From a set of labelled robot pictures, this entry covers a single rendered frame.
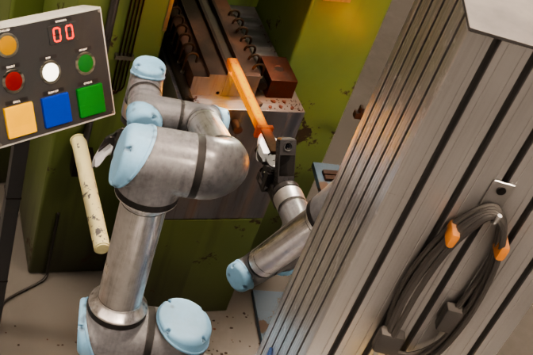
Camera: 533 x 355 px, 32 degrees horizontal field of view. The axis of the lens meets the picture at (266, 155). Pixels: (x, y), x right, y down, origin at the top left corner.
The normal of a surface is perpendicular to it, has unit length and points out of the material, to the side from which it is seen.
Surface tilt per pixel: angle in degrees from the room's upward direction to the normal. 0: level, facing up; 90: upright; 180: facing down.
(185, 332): 8
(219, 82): 90
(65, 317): 0
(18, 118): 60
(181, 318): 7
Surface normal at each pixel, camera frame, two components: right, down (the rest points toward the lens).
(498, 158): -0.07, 0.62
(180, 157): 0.26, -0.16
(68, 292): 0.28, -0.74
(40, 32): 0.70, 0.17
